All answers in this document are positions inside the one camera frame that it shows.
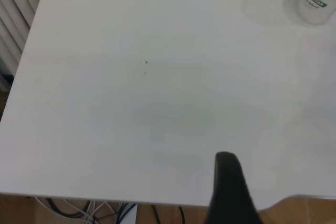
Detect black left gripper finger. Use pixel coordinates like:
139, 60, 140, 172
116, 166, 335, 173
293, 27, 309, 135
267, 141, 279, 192
204, 151, 263, 224

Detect white table leg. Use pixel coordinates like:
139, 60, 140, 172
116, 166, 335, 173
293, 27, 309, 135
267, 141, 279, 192
115, 202, 139, 224

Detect white ribbed radiator panel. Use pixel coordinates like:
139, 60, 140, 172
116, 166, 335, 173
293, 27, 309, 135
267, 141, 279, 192
0, 0, 50, 92

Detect white floor cable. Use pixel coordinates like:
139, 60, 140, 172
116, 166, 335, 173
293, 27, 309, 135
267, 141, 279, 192
83, 200, 118, 224

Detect black and white cables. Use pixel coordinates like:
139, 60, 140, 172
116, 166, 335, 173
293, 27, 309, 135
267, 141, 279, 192
34, 196, 91, 222

